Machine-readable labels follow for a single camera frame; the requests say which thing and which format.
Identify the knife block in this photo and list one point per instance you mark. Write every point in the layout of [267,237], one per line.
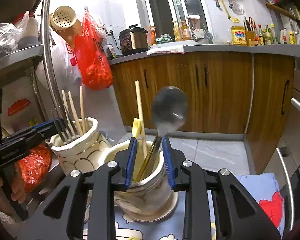
[249,33]

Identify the blue cartoon cloth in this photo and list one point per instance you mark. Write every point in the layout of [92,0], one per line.
[216,204]

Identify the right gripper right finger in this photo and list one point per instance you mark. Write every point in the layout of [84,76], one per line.
[237,213]

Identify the red plastic bag hanging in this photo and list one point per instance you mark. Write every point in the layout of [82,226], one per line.
[91,59]

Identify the chopstick in holder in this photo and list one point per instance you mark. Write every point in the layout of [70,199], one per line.
[80,131]

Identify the wooden chopstick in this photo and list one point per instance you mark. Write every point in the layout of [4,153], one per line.
[140,113]

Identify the red bag lower left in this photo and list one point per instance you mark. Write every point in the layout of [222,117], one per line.
[35,167]

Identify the electric pressure cooker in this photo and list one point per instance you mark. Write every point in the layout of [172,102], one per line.
[133,40]

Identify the silver fork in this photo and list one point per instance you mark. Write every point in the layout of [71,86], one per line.
[65,129]

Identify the yellow oil bottle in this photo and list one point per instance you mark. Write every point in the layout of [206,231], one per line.
[238,35]

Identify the white towel on counter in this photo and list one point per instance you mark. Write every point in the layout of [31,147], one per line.
[174,49]

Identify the wooden lower cabinet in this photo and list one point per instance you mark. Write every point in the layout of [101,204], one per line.
[228,93]

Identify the large steel spoon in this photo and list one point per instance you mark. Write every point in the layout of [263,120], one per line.
[169,110]

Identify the person's left hand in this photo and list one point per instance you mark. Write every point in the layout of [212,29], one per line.
[12,192]

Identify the cream ceramic utensil holder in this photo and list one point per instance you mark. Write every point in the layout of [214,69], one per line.
[110,159]

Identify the chrome cart rail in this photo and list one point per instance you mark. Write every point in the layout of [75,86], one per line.
[47,61]

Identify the gold fork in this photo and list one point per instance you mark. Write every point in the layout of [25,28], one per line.
[149,161]

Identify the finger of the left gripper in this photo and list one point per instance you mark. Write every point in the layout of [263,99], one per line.
[49,127]

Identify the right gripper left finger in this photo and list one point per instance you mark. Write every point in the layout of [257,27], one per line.
[82,205]

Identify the gold perforated ladle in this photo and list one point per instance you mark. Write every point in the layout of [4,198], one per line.
[64,22]

